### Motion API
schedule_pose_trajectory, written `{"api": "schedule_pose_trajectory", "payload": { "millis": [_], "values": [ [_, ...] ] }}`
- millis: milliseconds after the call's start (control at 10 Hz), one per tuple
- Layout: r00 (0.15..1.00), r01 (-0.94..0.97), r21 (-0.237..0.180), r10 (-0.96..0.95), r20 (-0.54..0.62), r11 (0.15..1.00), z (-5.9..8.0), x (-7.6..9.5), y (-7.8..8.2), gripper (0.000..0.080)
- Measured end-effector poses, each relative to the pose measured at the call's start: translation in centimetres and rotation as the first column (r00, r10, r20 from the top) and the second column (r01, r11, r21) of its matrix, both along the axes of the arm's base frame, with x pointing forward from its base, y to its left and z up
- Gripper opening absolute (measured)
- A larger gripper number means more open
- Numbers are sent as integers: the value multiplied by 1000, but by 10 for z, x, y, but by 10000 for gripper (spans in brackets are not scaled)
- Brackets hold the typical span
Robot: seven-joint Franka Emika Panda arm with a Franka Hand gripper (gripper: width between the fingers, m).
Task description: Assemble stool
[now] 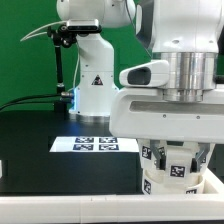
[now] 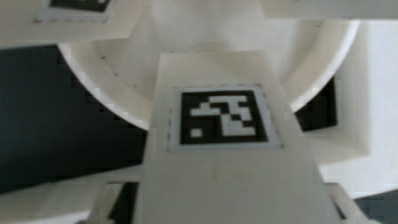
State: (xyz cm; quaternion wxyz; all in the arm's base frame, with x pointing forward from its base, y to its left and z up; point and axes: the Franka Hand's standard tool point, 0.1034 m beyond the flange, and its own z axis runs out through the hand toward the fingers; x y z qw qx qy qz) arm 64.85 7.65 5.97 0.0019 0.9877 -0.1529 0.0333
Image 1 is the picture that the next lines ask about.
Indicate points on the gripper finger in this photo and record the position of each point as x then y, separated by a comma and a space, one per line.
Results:
159, 154
200, 157

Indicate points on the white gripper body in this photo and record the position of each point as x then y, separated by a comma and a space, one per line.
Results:
140, 110

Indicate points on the white round stool seat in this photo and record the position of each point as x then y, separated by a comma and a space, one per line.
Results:
151, 186

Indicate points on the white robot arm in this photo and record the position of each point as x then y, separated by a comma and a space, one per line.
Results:
174, 97

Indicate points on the white L-shaped fence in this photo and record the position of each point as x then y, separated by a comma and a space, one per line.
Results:
117, 209

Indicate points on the white fiducial marker sheet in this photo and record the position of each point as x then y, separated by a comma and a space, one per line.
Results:
93, 144

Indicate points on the white block at left edge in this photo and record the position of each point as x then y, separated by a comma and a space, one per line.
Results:
1, 172

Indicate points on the black camera on stand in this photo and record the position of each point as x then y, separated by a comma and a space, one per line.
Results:
83, 26

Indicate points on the black camera stand pole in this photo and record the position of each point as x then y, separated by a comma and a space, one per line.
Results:
60, 37

